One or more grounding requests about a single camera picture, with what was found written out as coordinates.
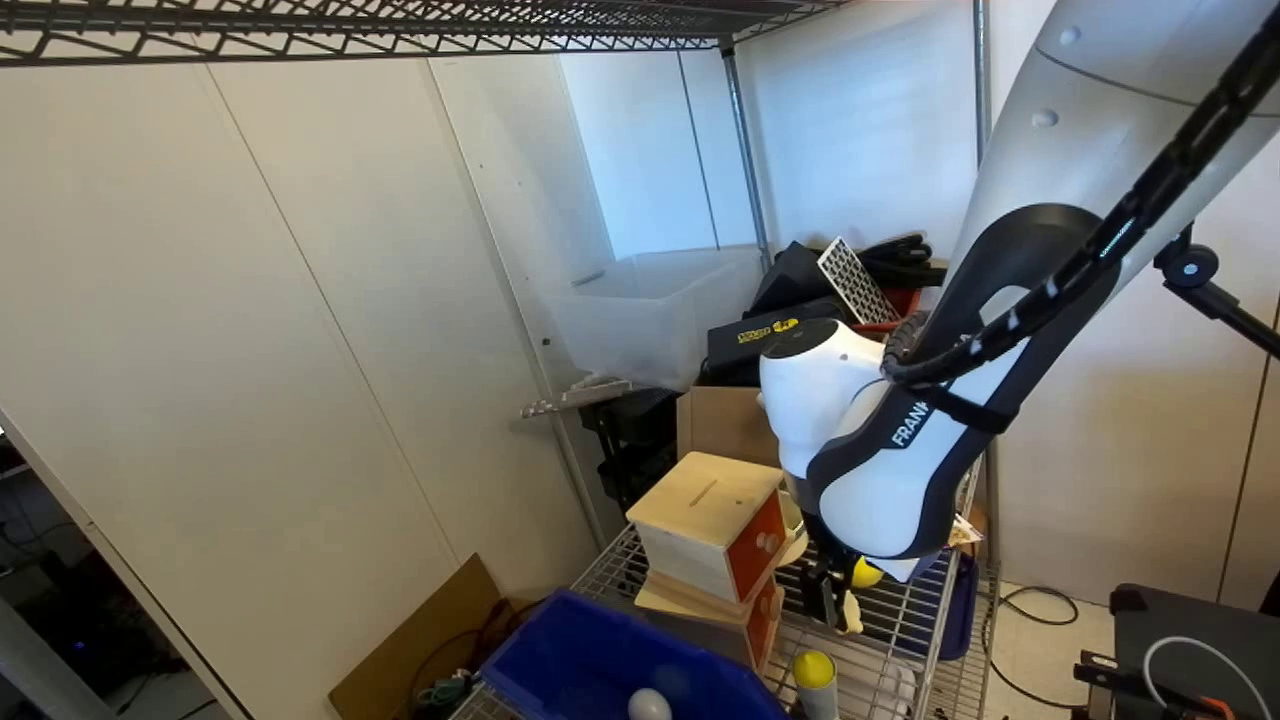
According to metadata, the black floor cable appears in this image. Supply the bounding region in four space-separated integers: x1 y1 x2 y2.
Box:
978 580 1090 713

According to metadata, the black bag with yellow logo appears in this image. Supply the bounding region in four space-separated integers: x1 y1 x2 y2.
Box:
697 305 844 394

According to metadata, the white round plastic disc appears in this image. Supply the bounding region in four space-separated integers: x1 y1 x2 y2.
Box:
623 684 675 720

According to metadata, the white computer keyboard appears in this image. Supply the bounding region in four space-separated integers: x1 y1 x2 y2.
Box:
814 235 904 332

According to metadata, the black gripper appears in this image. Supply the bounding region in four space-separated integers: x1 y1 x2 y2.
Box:
800 513 865 632

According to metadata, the metal wire shelf rack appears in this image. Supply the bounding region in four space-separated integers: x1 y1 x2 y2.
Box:
0 0 1000 720

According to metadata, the small bottle with yellow cap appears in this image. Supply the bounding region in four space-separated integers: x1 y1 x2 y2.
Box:
791 648 844 720

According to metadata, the wooden box with red drawers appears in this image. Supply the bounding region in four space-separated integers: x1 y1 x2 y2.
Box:
623 450 791 671

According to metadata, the clear plastic storage bin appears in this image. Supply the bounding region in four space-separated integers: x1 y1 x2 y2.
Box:
536 244 771 394

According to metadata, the silver metal bracket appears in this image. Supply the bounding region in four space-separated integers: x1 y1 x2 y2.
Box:
516 371 633 427

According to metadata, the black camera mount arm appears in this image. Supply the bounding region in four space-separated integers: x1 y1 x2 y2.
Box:
1151 233 1280 359

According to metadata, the brown cardboard box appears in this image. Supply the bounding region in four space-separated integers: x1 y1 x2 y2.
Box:
673 381 785 473

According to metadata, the brown cardboard sheet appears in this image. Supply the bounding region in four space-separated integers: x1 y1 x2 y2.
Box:
329 552 516 720

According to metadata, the black robot cable hose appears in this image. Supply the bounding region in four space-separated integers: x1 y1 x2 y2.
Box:
795 5 1280 567

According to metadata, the blue plastic bin tray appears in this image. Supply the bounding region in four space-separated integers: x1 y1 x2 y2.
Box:
476 588 791 720

